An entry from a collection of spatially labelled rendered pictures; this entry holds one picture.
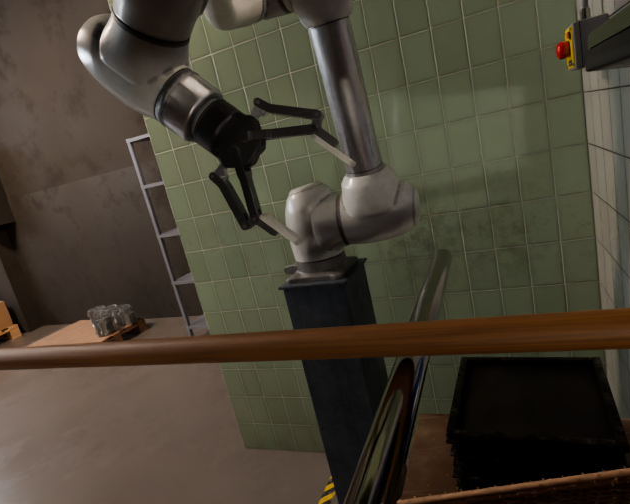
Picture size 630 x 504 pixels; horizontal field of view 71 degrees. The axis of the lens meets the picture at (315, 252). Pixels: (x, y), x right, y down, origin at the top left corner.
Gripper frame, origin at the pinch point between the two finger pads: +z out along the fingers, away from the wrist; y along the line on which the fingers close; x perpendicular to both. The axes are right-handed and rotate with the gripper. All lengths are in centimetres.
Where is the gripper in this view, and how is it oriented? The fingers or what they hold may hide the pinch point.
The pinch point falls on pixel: (320, 200)
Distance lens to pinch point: 63.7
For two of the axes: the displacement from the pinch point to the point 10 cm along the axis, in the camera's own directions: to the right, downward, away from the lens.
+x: -1.8, 1.8, -9.7
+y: -5.6, 7.9, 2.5
